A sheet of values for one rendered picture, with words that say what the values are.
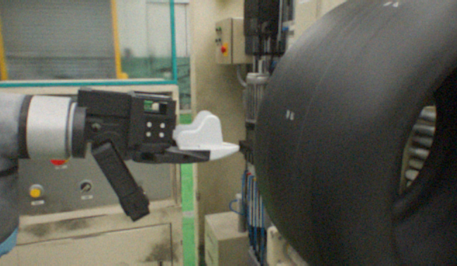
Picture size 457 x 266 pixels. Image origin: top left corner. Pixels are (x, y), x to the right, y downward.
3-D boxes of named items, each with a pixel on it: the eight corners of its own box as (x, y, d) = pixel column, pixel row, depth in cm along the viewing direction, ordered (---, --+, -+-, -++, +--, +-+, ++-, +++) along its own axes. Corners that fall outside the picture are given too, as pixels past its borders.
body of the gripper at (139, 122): (183, 101, 41) (72, 91, 37) (176, 169, 43) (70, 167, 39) (173, 93, 48) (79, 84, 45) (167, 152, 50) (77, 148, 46)
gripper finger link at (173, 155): (213, 153, 43) (141, 150, 40) (212, 165, 44) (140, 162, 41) (205, 143, 48) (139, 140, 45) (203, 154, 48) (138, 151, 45)
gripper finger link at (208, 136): (250, 119, 45) (180, 114, 42) (243, 162, 46) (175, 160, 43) (241, 115, 48) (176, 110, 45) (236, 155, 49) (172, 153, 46)
